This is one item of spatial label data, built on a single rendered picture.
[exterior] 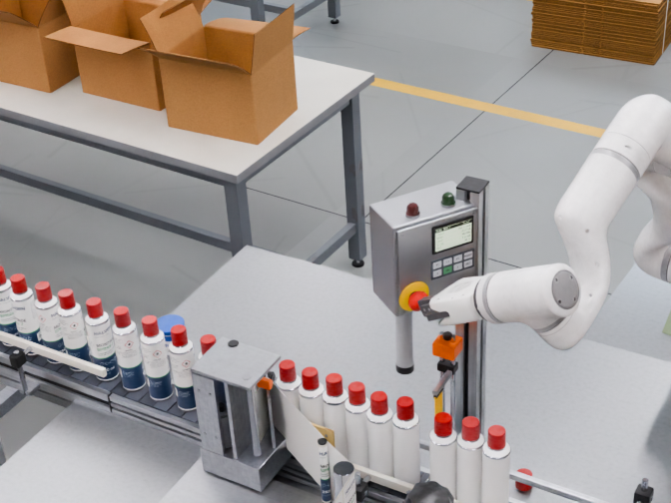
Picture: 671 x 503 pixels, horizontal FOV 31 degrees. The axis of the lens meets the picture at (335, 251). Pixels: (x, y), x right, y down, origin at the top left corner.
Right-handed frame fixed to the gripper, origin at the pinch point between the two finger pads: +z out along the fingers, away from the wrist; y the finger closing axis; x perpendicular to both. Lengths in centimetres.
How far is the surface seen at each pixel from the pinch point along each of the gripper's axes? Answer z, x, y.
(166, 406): 75, 9, 18
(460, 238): -3.1, -8.2, -9.8
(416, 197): 2.0, -17.5, -8.6
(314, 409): 37.5, 15.9, 7.3
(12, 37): 229, -92, -64
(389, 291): 7.6, -4.1, 1.1
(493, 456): 3.9, 31.6, -2.6
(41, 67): 225, -78, -67
